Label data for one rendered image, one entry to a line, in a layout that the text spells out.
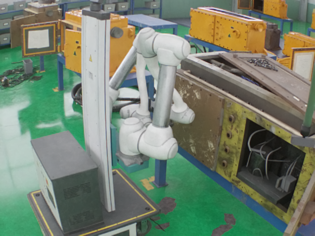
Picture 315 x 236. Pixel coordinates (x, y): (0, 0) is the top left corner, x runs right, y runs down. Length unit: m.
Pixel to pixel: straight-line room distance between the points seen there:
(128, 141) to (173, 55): 0.62
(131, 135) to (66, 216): 0.73
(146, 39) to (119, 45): 2.39
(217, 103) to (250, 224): 1.26
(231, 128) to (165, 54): 0.68
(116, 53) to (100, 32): 2.43
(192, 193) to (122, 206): 0.91
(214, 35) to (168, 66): 4.30
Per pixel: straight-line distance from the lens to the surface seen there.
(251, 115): 2.11
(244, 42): 5.70
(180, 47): 1.93
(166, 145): 2.06
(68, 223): 2.38
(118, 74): 2.67
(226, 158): 2.39
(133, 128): 2.15
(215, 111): 2.32
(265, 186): 2.27
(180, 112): 2.28
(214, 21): 6.21
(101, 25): 1.99
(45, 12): 6.98
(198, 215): 3.10
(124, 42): 4.43
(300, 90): 2.27
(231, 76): 2.32
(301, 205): 1.41
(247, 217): 3.15
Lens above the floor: 2.06
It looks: 26 degrees down
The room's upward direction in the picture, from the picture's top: 3 degrees clockwise
